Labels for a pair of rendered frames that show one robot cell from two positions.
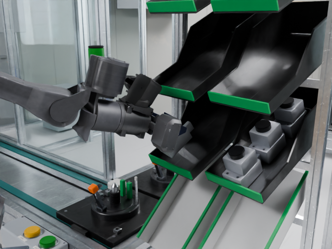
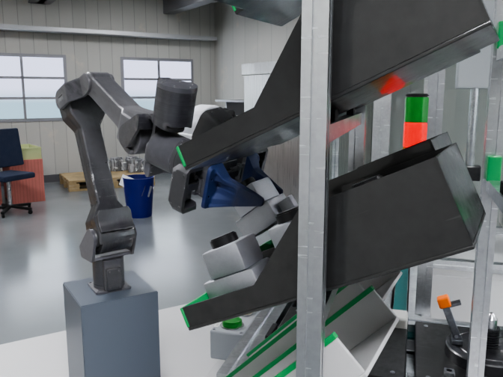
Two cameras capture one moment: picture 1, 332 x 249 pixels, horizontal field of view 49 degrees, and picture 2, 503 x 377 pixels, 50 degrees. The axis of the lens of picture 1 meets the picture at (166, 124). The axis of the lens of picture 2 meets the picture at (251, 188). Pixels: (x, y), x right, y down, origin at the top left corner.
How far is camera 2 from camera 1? 0.79 m
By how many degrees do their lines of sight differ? 66
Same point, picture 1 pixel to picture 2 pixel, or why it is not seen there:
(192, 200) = not seen: hidden behind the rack
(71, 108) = (129, 134)
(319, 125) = (305, 230)
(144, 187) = (426, 342)
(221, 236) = not seen: outside the picture
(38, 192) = not seen: hidden behind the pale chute
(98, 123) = (149, 157)
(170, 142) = (174, 195)
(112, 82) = (157, 108)
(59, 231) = (260, 323)
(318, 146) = (304, 277)
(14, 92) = (114, 112)
